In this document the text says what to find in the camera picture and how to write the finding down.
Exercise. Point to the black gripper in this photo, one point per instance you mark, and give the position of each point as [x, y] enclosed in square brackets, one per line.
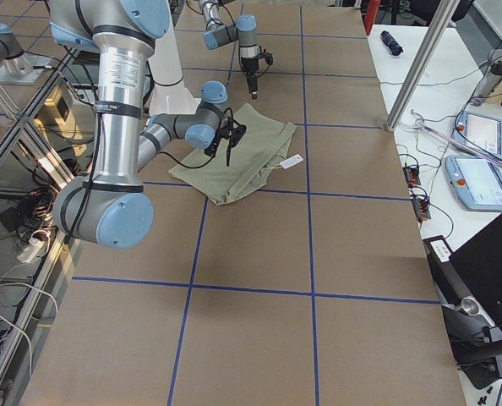
[224, 134]
[249, 67]

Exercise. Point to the olive green long-sleeve shirt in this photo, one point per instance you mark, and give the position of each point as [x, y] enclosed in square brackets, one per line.
[226, 180]

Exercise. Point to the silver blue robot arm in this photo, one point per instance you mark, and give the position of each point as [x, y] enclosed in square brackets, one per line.
[241, 30]
[108, 206]

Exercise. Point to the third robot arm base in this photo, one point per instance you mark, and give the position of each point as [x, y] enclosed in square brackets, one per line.
[16, 67]

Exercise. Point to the white paper hang tag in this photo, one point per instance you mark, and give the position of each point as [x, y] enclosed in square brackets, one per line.
[289, 162]

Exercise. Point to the dark blue folded cloth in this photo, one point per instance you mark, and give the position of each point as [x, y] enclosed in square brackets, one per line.
[391, 43]

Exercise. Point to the brown paper table cover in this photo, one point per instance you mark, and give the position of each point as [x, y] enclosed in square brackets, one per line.
[312, 291]

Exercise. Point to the orange black circuit board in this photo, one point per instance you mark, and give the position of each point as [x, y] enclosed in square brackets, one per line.
[411, 175]
[421, 204]

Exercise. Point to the white power strip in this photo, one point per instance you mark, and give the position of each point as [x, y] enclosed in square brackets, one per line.
[35, 249]

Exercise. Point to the upper teach pendant tablet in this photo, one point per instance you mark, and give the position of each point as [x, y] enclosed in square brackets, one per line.
[477, 130]

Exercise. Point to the teach pendant tablet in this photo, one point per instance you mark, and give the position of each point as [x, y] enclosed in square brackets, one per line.
[477, 183]
[477, 130]

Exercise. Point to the grey water bottle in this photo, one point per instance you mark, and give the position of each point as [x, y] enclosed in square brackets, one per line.
[487, 84]

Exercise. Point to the lower teach pendant tablet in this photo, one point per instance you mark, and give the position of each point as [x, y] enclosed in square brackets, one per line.
[477, 183]

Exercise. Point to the black box with label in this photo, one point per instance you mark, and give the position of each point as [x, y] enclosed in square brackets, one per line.
[470, 278]

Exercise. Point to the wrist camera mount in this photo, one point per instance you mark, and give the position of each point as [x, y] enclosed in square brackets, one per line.
[233, 131]
[266, 56]

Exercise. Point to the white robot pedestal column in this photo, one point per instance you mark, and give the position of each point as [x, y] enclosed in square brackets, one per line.
[170, 94]

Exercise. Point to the aluminium frame post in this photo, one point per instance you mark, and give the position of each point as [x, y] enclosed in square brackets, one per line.
[430, 41]

